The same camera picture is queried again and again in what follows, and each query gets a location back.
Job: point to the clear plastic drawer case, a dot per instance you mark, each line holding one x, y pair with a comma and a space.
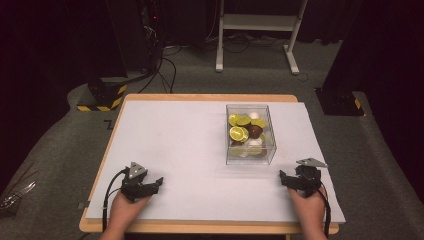
250, 110

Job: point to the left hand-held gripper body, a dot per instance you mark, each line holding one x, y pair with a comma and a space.
133, 186

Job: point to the black equipment rack red light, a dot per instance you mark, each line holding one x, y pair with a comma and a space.
151, 33

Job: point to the white metal stand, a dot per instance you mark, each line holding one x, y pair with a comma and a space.
260, 22

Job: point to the black stand base yellow mark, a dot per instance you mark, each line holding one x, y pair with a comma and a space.
338, 103

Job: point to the person's right hand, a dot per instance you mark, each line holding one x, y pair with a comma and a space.
309, 210

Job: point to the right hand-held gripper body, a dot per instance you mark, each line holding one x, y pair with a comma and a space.
308, 178

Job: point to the grey tape piece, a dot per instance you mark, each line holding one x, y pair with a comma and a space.
83, 204

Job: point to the pile of lime slices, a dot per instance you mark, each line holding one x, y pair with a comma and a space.
237, 133

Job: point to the white table mat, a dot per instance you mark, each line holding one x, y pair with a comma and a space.
173, 146

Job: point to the brown round mushroom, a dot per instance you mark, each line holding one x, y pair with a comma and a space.
255, 132

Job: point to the small white round mushroom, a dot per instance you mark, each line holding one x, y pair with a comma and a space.
254, 115

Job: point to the shiny metal rods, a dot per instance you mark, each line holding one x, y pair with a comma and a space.
16, 196

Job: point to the wooden table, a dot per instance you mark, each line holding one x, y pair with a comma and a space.
206, 97

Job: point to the clear plastic drawer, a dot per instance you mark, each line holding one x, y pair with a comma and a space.
266, 156

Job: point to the black yellow striped stand base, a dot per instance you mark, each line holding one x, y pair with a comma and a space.
106, 96

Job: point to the large white round mushroom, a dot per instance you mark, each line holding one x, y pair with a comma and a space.
255, 142

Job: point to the person's left hand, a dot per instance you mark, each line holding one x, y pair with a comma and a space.
124, 211

